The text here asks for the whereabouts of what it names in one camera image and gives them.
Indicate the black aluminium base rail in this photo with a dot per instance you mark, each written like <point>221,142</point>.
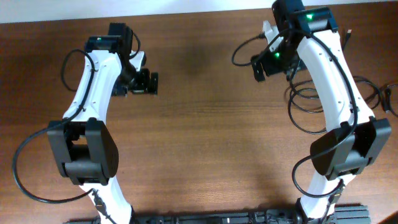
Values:
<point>248,216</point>

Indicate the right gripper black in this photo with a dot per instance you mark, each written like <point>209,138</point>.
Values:
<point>265,58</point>

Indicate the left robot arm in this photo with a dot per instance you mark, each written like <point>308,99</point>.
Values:
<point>82,146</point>

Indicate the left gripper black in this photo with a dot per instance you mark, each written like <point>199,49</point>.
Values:
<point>145,87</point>

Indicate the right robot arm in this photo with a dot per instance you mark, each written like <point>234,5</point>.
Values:
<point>354,137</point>

